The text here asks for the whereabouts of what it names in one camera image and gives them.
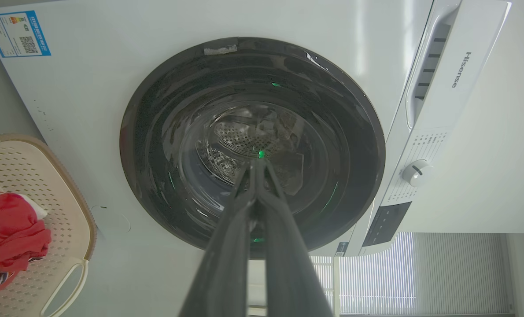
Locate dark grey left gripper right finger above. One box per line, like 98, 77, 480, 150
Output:
256, 159, 334, 317

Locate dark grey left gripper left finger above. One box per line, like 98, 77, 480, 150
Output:
179, 159, 258, 317

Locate beige perforated laundry basket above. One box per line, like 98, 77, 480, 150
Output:
0, 134, 97, 317

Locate black washing machine display panel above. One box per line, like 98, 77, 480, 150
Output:
362, 201, 413, 247

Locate white vertical window blinds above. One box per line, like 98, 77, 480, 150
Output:
310, 232, 514, 316

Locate round dark washing machine door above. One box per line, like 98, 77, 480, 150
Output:
120, 37, 386, 259

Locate white washing machine control knob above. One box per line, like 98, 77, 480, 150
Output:
402, 159, 433, 188

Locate white Hisense washing machine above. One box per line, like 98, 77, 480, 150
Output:
0, 0, 512, 317

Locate red clothing item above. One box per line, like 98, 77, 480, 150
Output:
0, 181, 52, 302

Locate blue energy label sticker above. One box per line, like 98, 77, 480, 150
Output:
0, 11, 52, 58

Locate white detergent drawer handle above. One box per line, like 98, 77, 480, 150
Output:
405, 0, 463, 130

